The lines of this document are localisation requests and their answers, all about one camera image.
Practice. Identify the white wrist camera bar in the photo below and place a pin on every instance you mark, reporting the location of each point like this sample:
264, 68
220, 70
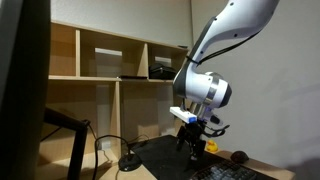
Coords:
181, 115

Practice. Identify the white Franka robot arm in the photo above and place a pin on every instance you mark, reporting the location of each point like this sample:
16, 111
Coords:
216, 50

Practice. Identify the black desk mat white logo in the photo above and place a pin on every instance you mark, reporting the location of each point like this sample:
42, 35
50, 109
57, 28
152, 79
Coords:
160, 156

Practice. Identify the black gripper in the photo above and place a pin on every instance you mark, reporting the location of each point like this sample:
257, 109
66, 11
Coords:
194, 132

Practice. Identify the dark mechanical keyboard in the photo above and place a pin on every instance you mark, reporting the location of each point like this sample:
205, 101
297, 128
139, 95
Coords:
226, 172

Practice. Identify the round black stand base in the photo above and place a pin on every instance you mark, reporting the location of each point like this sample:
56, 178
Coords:
129, 162

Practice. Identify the small dark flat item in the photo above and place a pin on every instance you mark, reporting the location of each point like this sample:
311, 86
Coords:
182, 47

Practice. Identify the wooden shelf unit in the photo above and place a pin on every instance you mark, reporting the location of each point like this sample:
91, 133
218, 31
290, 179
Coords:
100, 100

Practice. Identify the black monitor stand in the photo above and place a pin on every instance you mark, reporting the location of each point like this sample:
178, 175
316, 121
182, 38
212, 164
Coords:
78, 143

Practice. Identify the dark computer mouse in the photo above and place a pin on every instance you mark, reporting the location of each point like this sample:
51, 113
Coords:
240, 156

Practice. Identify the yellow rubber duck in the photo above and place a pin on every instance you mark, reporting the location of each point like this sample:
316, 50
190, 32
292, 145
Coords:
212, 146

